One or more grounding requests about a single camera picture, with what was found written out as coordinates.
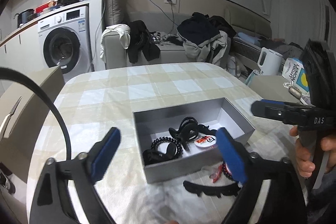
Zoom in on black spiral hair tie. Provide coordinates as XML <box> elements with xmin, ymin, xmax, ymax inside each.
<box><xmin>150</xmin><ymin>136</ymin><xmax>184</xmax><ymax>160</ymax></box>

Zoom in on silver cardboard box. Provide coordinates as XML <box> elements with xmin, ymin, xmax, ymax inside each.
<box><xmin>133</xmin><ymin>97</ymin><xmax>256</xmax><ymax>184</ymax></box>

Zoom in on black pot on counter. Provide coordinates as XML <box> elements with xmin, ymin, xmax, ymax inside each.
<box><xmin>15</xmin><ymin>8</ymin><xmax>35</xmax><ymax>25</ymax></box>

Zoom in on white cloth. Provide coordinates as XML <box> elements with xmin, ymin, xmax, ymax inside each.
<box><xmin>100</xmin><ymin>24</ymin><xmax>131</xmax><ymax>62</ymax></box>

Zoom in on silver key fob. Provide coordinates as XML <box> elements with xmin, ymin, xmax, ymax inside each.
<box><xmin>288</xmin><ymin>86</ymin><xmax>303</xmax><ymax>100</ymax></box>

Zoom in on large black claw clip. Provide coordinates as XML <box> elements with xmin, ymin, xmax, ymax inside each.
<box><xmin>168</xmin><ymin>116</ymin><xmax>219</xmax><ymax>152</ymax></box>

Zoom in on round white pin badge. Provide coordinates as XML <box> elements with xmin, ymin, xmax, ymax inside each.
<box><xmin>193</xmin><ymin>134</ymin><xmax>218</xmax><ymax>149</ymax></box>

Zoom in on grey white jacket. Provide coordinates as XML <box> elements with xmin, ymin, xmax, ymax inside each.
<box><xmin>177</xmin><ymin>29</ymin><xmax>232</xmax><ymax>67</ymax></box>

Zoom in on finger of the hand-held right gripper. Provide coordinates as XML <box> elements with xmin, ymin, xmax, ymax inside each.
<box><xmin>259</xmin><ymin>99</ymin><xmax>286</xmax><ymax>106</ymax></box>
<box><xmin>250</xmin><ymin>102</ymin><xmax>286</xmax><ymax>122</ymax></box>

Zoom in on red plastic container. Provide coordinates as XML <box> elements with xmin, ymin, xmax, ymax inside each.
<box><xmin>35</xmin><ymin>3</ymin><xmax>57</xmax><ymax>15</ymax></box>

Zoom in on dark grey cloth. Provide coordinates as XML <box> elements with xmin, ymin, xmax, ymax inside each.
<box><xmin>272</xmin><ymin>43</ymin><xmax>306</xmax><ymax>60</ymax></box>

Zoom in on white washing machine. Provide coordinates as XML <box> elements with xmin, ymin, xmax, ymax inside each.
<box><xmin>37</xmin><ymin>5</ymin><xmax>93</xmax><ymax>75</ymax></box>

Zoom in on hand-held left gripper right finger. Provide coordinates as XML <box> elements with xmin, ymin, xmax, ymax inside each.
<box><xmin>216</xmin><ymin>127</ymin><xmax>307</xmax><ymax>224</ymax></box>

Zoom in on black white patterned garment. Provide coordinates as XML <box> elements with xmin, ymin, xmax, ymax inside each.
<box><xmin>152</xmin><ymin>30</ymin><xmax>183</xmax><ymax>46</ymax></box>

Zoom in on light blue pillow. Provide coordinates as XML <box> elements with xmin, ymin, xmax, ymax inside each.
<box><xmin>237</xmin><ymin>32</ymin><xmax>259</xmax><ymax>44</ymax></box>

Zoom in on white blue yellow bag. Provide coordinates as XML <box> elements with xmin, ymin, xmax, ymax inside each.
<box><xmin>282</xmin><ymin>57</ymin><xmax>311</xmax><ymax>98</ymax></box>

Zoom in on person's right hand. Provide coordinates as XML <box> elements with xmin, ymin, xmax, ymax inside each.
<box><xmin>290</xmin><ymin>125</ymin><xmax>336</xmax><ymax>179</ymax></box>

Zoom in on white electric kettle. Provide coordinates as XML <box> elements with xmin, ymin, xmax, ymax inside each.
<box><xmin>257</xmin><ymin>47</ymin><xmax>284</xmax><ymax>76</ymax></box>

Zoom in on metal tweezers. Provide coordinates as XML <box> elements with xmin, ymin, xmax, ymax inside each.
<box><xmin>0</xmin><ymin>96</ymin><xmax>23</xmax><ymax>138</ymax></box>

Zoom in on black curved strap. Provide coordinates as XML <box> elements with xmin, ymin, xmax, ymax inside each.
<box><xmin>0</xmin><ymin>68</ymin><xmax>73</xmax><ymax>159</ymax></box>

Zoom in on plaid tablecloth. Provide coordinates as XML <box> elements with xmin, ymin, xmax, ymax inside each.
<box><xmin>26</xmin><ymin>62</ymin><xmax>313</xmax><ymax>224</ymax></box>

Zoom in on beige side cabinet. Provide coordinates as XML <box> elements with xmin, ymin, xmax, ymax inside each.
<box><xmin>245</xmin><ymin>74</ymin><xmax>313</xmax><ymax>112</ymax></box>
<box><xmin>0</xmin><ymin>66</ymin><xmax>65</xmax><ymax>184</ymax></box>

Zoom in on small red transparent clip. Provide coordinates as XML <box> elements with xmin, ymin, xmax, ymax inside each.
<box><xmin>209</xmin><ymin>164</ymin><xmax>224</xmax><ymax>183</ymax></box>

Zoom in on dark navy clothes pile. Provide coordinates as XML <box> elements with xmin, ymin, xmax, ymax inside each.
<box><xmin>177</xmin><ymin>12</ymin><xmax>237</xmax><ymax>46</ymax></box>

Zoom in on pale teal container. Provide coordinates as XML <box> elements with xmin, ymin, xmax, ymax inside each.
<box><xmin>245</xmin><ymin>69</ymin><xmax>263</xmax><ymax>84</ymax></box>

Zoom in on grey pillow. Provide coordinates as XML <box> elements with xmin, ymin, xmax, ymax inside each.
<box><xmin>105</xmin><ymin>0</ymin><xmax>125</xmax><ymax>28</ymax></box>

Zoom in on grey sofa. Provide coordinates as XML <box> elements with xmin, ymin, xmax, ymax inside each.
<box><xmin>101</xmin><ymin>11</ymin><xmax>274</xmax><ymax>70</ymax></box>

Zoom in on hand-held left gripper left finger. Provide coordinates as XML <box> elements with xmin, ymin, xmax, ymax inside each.
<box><xmin>26</xmin><ymin>127</ymin><xmax>122</xmax><ymax>224</ymax></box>

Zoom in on black power cable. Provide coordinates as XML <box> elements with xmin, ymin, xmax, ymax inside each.
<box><xmin>167</xmin><ymin>2</ymin><xmax>175</xmax><ymax>33</ymax></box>

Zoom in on white curtain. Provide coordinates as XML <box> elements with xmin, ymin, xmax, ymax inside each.
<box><xmin>271</xmin><ymin>0</ymin><xmax>329</xmax><ymax>44</ymax></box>

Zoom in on black wavy hair clip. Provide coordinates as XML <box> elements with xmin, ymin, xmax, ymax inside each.
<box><xmin>183</xmin><ymin>179</ymin><xmax>242</xmax><ymax>197</ymax></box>

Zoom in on white kitchen counter cabinet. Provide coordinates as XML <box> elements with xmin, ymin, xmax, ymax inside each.
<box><xmin>0</xmin><ymin>20</ymin><xmax>46</xmax><ymax>75</ymax></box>

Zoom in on patterned mattress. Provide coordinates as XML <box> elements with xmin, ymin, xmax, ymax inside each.
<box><xmin>232</xmin><ymin>37</ymin><xmax>263</xmax><ymax>67</ymax></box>

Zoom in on black white shoe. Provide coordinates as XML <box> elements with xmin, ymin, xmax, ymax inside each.
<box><xmin>0</xmin><ymin>170</ymin><xmax>16</xmax><ymax>195</ymax></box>

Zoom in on person's right forearm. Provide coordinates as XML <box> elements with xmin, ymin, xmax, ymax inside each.
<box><xmin>307</xmin><ymin>174</ymin><xmax>336</xmax><ymax>224</ymax></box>

